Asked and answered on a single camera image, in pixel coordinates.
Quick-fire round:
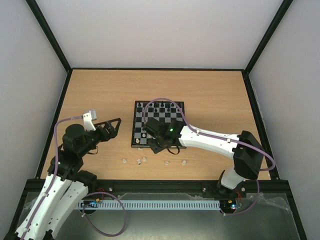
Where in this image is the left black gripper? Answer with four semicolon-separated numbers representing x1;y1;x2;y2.
79;117;122;156

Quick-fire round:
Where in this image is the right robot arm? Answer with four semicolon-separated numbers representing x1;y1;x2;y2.
143;117;276;196

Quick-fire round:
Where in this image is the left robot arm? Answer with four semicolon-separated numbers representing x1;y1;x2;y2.
5;113;122;240

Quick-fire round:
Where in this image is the left circuit board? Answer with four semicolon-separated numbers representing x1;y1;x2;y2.
78;198;103;209

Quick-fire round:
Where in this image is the green circuit board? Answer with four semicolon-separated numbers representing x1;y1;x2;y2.
231;202;243;210

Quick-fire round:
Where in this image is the black and silver chessboard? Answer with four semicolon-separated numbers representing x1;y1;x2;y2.
131;100;185;148

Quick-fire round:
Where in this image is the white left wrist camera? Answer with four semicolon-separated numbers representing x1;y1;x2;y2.
82;109;97;132

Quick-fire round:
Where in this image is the grey slotted cable duct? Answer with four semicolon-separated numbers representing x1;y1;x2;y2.
75;200;221;211

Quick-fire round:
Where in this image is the black aluminium frame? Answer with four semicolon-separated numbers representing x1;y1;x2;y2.
6;0;308;240

